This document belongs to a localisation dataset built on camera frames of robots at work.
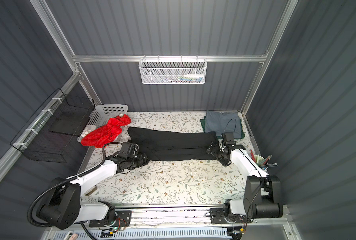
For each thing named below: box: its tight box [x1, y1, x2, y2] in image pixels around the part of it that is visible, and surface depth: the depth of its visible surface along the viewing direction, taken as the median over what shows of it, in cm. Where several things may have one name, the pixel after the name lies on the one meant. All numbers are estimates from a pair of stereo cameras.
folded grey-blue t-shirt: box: [205, 110, 242, 139], surface depth 113 cm
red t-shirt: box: [81, 114, 132, 148], surface depth 95 cm
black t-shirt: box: [127, 127, 220, 161], surface depth 104 cm
